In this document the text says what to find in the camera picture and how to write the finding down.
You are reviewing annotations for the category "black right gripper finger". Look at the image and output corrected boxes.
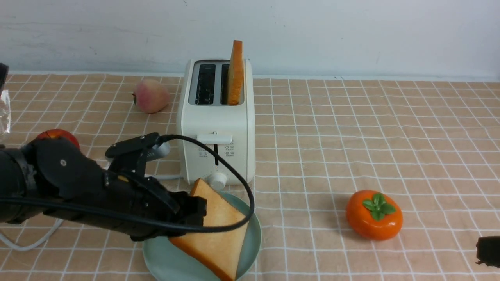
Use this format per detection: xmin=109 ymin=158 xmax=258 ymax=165
xmin=476 ymin=235 xmax=500 ymax=268

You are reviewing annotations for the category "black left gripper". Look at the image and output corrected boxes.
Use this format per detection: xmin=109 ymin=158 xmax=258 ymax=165
xmin=43 ymin=172 xmax=207 ymax=241

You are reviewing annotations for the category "toast slice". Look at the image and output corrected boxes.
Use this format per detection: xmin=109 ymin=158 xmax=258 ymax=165
xmin=168 ymin=178 xmax=249 ymax=281
xmin=227 ymin=40 xmax=244 ymax=105

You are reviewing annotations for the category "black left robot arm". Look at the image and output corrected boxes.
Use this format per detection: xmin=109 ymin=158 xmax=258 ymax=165
xmin=1 ymin=139 xmax=207 ymax=241

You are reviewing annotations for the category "white two-slot toaster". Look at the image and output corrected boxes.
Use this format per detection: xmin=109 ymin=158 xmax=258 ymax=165
xmin=176 ymin=59 xmax=256 ymax=190

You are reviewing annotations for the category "light blue round plate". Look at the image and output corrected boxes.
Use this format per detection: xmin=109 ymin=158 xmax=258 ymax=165
xmin=143 ymin=215 xmax=261 ymax=281

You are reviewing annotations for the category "pink peach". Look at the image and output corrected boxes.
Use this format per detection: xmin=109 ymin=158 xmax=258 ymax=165
xmin=132 ymin=79 xmax=170 ymax=114

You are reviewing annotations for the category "orange persimmon with green leaves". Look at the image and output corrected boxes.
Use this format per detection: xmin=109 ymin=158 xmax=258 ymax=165
xmin=345 ymin=190 xmax=404 ymax=241

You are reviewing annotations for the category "orange checked tablecloth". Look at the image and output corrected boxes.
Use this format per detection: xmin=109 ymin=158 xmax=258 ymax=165
xmin=0 ymin=74 xmax=500 ymax=281

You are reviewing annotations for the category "red apple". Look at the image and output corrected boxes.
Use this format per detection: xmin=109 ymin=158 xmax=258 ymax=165
xmin=36 ymin=128 xmax=80 ymax=149

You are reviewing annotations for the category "black camera cable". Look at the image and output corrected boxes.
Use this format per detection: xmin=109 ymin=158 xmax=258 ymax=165
xmin=0 ymin=134 xmax=255 ymax=233

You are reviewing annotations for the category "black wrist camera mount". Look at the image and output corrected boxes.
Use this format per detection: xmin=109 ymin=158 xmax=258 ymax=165
xmin=105 ymin=133 xmax=170 ymax=177

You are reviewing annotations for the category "white toaster power cord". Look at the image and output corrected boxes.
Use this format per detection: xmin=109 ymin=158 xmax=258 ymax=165
xmin=0 ymin=174 xmax=182 ymax=251

